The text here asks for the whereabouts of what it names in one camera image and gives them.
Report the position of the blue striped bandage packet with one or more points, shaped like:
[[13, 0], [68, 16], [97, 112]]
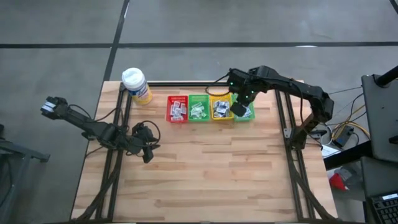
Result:
[[248, 112]]

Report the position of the black pole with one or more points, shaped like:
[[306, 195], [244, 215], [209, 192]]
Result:
[[387, 77]]

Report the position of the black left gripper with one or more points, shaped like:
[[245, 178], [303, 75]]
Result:
[[143, 140]]

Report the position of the Lysol wipes canister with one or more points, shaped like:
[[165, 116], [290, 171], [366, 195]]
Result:
[[133, 79]]

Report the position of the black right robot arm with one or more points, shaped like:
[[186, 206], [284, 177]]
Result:
[[304, 93]]

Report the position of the red plastic basket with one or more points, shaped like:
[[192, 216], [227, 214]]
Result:
[[168, 109]]

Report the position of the red bag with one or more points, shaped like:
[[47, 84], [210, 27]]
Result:
[[337, 182]]

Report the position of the black beam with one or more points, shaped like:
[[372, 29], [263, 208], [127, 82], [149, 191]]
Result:
[[345, 158]]

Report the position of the black equipment stand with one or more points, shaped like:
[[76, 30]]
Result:
[[18, 152]]

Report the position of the white paper sheet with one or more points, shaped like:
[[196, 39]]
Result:
[[329, 151]]

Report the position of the yellow plastic basket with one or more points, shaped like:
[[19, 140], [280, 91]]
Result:
[[222, 97]]

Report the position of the black power box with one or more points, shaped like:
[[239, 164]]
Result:
[[342, 138]]

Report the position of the green plastic basket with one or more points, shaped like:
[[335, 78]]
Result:
[[248, 119], [199, 98]]

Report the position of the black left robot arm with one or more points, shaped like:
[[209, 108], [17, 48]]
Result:
[[93, 129]]

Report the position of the silver metal bracket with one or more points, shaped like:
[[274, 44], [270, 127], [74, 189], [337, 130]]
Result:
[[286, 133]]

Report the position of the black keyboard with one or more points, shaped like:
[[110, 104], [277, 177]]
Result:
[[387, 211]]

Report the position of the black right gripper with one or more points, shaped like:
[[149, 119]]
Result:
[[245, 90]]

